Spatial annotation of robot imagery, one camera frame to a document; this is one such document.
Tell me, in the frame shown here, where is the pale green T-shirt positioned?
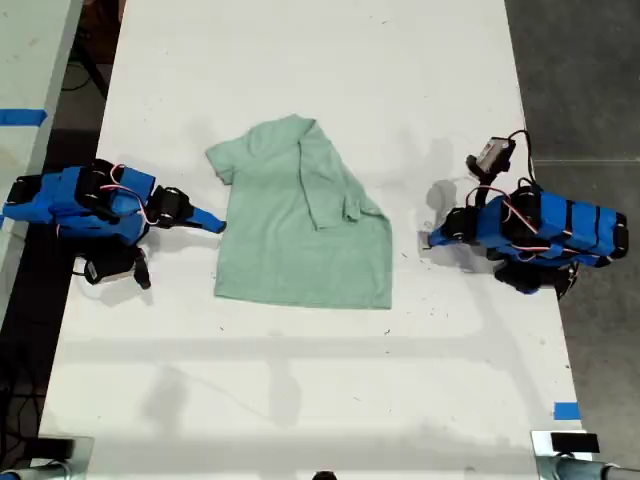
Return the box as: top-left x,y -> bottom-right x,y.
205,113 -> 394,311

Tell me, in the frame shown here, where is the long blue tape strip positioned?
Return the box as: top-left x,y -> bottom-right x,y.
0,107 -> 49,127

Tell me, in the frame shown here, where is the white side table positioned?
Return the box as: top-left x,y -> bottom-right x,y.
0,0 -> 85,306

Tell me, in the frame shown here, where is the short blue tape strip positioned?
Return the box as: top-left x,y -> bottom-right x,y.
552,401 -> 583,422

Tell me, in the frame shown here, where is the small black box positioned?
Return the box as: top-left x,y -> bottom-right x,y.
549,432 -> 601,454

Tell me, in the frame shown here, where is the metal tube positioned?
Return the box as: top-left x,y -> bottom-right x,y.
0,460 -> 72,480
537,456 -> 640,480

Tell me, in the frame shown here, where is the red white servo wire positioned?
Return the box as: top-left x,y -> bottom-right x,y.
499,179 -> 569,261
99,163 -> 157,227

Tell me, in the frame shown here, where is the black camera stalk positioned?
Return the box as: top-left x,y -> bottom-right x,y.
464,169 -> 502,207
131,248 -> 153,291

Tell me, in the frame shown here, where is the grey black camera box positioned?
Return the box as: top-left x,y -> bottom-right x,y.
466,135 -> 517,175

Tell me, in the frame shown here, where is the black camera cable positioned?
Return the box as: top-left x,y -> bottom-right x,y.
507,129 -> 536,187

